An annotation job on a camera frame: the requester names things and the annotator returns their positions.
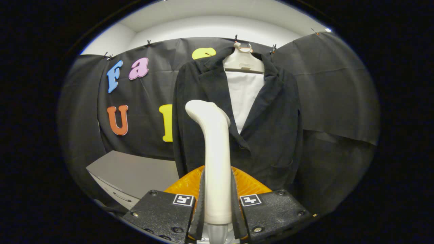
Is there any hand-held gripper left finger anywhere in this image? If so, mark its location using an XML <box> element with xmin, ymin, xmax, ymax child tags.
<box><xmin>122</xmin><ymin>165</ymin><xmax>206</xmax><ymax>244</ymax></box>

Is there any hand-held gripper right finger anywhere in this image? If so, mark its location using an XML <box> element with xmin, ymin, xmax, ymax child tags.
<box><xmin>231</xmin><ymin>166</ymin><xmax>313</xmax><ymax>244</ymax></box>

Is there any white garment steamer head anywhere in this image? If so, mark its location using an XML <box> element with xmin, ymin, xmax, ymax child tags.
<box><xmin>185</xmin><ymin>99</ymin><xmax>233</xmax><ymax>225</ymax></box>

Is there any black jacket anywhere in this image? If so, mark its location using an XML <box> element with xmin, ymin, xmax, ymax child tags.
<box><xmin>172</xmin><ymin>46</ymin><xmax>303</xmax><ymax>192</ymax></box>

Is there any grey cabinet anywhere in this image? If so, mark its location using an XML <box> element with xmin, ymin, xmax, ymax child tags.
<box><xmin>85</xmin><ymin>150</ymin><xmax>180</xmax><ymax>211</ymax></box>

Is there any black backdrop cloth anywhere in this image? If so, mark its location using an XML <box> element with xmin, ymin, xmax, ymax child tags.
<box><xmin>57</xmin><ymin>31</ymin><xmax>381</xmax><ymax>217</ymax></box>

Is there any white plastic hanger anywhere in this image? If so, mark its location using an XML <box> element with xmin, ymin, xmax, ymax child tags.
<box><xmin>222</xmin><ymin>42</ymin><xmax>265</xmax><ymax>75</ymax></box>

